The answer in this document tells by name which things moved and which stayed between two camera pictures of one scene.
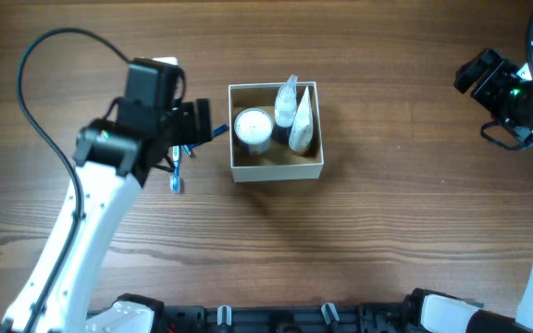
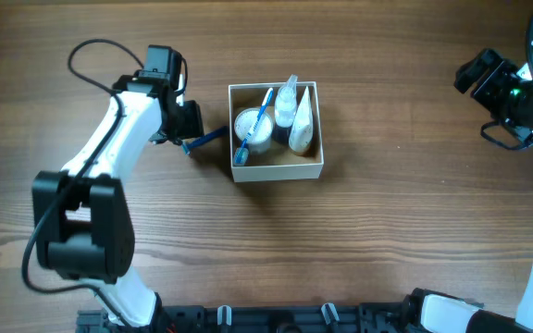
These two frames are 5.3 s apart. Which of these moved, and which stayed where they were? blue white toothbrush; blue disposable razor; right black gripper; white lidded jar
Moved: blue white toothbrush
Stayed: white lidded jar; blue disposable razor; right black gripper
